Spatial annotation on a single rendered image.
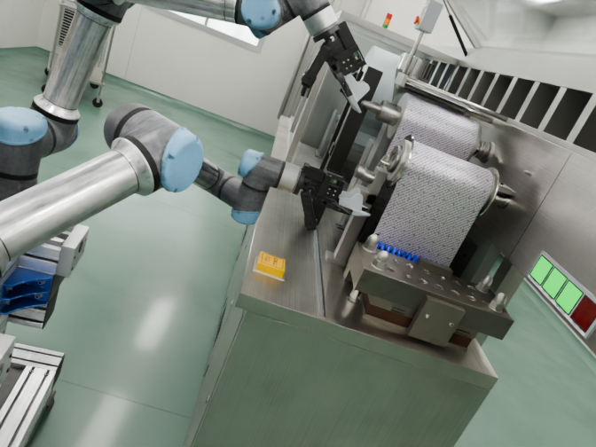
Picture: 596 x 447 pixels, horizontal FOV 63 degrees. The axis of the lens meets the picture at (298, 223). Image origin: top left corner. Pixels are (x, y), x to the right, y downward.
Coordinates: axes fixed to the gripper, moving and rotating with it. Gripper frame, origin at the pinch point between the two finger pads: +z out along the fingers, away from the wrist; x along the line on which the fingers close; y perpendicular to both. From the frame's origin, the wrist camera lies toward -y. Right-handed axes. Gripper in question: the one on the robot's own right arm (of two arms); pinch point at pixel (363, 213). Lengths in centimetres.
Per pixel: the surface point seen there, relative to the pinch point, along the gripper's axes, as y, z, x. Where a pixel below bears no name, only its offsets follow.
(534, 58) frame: 54, 37, 34
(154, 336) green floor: -109, -49, 65
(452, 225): 5.6, 23.5, -1.5
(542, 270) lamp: 9.5, 36.0, -25.5
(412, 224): 2.1, 13.3, -1.5
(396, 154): 17.4, 2.2, 2.2
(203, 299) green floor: -110, -33, 107
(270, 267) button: -16.9, -19.6, -14.8
